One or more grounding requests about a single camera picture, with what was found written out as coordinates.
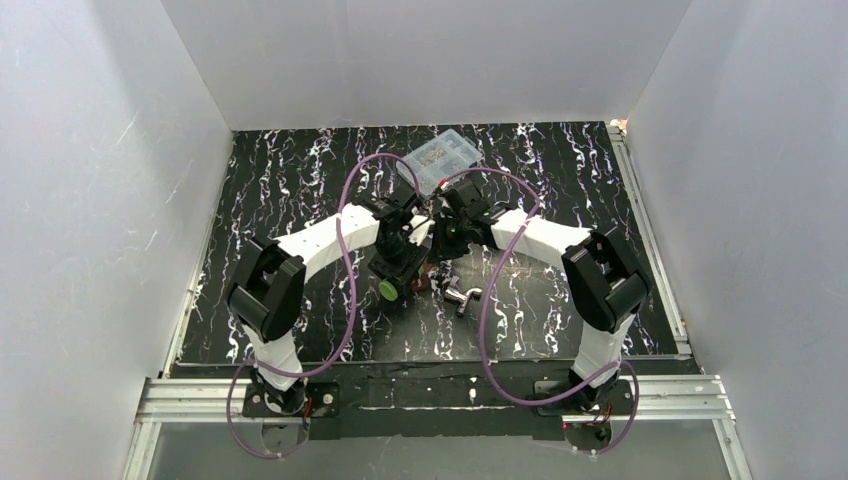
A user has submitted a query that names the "chrome faucet tap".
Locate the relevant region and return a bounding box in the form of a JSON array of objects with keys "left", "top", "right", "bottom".
[{"left": 443, "top": 287, "right": 483, "bottom": 318}]

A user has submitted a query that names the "clear plastic organizer box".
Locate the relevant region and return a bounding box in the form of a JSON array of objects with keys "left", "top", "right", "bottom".
[{"left": 397, "top": 129, "right": 483, "bottom": 196}]

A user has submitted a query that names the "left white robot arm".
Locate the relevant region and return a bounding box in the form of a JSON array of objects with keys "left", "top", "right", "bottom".
[{"left": 226, "top": 199, "right": 432, "bottom": 416}]

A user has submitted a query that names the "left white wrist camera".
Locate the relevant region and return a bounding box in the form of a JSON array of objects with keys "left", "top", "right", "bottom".
[{"left": 408, "top": 215, "right": 434, "bottom": 245}]

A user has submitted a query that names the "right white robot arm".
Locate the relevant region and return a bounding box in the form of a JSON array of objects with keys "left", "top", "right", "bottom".
[{"left": 431, "top": 178, "right": 653, "bottom": 409}]

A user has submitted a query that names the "red pill organizer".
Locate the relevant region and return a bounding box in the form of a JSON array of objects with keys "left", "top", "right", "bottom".
[{"left": 411, "top": 272, "right": 433, "bottom": 292}]

